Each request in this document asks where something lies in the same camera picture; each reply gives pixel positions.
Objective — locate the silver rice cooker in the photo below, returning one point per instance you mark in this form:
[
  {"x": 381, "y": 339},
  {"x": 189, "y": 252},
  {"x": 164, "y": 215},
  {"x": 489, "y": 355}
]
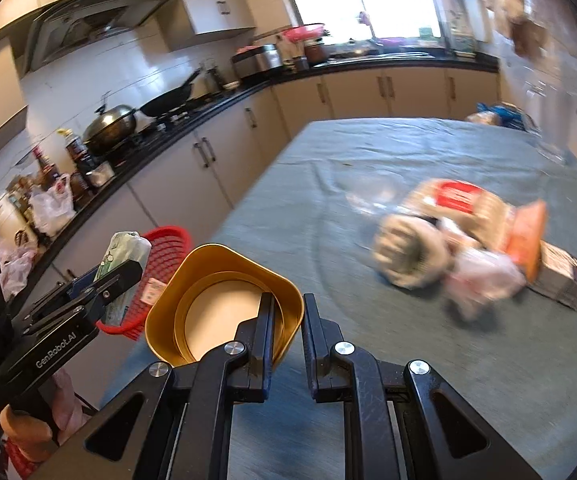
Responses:
[{"x": 258, "y": 60}]

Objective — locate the pink plastic bag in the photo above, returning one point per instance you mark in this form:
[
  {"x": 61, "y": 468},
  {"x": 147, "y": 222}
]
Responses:
[{"x": 483, "y": 275}]

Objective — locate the gas stove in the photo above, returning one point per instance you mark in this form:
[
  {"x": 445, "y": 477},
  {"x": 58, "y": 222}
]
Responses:
[{"x": 188, "y": 107}]

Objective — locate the black kitchen countertop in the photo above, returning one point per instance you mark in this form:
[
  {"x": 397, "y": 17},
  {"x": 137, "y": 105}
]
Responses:
[{"x": 393, "y": 64}]

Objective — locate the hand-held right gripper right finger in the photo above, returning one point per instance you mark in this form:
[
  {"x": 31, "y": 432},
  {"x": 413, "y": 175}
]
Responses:
[{"x": 313, "y": 340}]

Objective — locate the steel pot with lid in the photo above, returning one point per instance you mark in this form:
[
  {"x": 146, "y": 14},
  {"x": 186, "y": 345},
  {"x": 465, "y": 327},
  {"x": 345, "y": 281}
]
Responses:
[{"x": 111, "y": 127}]

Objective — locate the small grey carton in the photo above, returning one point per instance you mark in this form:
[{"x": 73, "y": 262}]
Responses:
[{"x": 563, "y": 275}]

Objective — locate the pink colander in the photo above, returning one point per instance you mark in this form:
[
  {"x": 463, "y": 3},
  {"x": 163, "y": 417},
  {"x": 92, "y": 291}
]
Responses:
[{"x": 303, "y": 32}]

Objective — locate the person's left hand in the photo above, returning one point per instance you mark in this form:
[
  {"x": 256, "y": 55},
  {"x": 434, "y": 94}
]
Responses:
[{"x": 26, "y": 432}]

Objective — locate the dark bottle with yellow cap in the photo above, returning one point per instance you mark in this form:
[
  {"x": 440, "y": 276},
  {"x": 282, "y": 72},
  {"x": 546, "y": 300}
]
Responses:
[{"x": 74, "y": 150}]

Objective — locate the green and white packet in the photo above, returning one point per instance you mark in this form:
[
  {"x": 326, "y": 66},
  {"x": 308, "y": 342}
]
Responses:
[{"x": 128, "y": 247}]

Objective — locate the bread packet with red label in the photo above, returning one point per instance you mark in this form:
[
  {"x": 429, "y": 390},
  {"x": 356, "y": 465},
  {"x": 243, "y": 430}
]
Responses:
[{"x": 488, "y": 217}]

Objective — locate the white plastic bag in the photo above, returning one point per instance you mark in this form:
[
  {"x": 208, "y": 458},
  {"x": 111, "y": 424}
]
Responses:
[{"x": 53, "y": 205}]

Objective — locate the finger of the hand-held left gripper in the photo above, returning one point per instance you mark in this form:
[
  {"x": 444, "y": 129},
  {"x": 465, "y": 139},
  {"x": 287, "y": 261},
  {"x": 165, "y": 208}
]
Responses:
[
  {"x": 81, "y": 285},
  {"x": 118, "y": 280}
]

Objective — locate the brown bottle with red cap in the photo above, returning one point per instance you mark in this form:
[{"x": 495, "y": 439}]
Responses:
[{"x": 43, "y": 167}]

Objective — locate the pink bags on counter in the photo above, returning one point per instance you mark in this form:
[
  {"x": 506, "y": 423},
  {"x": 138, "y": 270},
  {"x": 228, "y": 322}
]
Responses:
[{"x": 16, "y": 270}]

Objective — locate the blue plastic bag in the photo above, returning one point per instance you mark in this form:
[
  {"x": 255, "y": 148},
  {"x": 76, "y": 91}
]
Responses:
[{"x": 500, "y": 112}]

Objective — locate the red mesh plastic basket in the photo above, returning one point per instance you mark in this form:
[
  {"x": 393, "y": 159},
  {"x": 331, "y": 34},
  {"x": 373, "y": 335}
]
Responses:
[{"x": 168, "y": 245}]

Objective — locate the grey round packet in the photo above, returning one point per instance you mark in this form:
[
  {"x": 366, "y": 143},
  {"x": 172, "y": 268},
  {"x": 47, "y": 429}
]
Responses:
[{"x": 411, "y": 250}]

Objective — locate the clear plastic wrapper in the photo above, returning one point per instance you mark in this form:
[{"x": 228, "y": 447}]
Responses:
[{"x": 368, "y": 195}]

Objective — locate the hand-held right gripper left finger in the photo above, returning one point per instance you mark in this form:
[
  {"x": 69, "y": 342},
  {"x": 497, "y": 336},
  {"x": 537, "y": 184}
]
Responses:
[{"x": 261, "y": 340}]

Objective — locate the hanging clear plastic bags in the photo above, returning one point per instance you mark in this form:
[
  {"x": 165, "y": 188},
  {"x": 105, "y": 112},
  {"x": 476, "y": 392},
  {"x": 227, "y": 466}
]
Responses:
[{"x": 543, "y": 60}]

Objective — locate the gold metal tin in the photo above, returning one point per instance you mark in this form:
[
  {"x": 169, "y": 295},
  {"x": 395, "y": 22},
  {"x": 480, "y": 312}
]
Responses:
[{"x": 218, "y": 260}]

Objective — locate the black wok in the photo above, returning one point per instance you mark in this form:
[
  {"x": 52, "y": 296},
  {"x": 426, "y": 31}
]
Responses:
[{"x": 166, "y": 100}]

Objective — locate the steel kettle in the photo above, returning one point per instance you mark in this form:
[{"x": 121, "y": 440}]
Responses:
[{"x": 213, "y": 80}]

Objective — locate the orange packet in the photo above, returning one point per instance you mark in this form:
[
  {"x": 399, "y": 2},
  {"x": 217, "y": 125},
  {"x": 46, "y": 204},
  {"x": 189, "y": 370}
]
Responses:
[{"x": 528, "y": 235}]

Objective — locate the steel range hood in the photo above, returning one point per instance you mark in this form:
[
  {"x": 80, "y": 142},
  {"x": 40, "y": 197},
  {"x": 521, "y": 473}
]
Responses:
[{"x": 93, "y": 15}]

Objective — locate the small steel container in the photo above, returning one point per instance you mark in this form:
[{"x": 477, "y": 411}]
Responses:
[{"x": 101, "y": 175}]

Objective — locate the brown jar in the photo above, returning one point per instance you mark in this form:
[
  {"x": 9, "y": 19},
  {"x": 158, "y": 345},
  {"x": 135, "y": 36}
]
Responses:
[{"x": 316, "y": 52}]

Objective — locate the beige base cabinets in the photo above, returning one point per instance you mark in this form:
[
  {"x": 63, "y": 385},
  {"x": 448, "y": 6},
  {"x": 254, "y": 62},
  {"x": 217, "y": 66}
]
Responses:
[{"x": 268, "y": 125}]

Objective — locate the beige upper cabinets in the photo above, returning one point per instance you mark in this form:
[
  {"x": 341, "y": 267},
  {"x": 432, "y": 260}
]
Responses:
[{"x": 218, "y": 10}]

